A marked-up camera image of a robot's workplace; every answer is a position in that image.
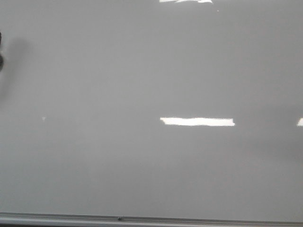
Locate white whiteboard with aluminium frame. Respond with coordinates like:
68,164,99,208
0,0,303,227

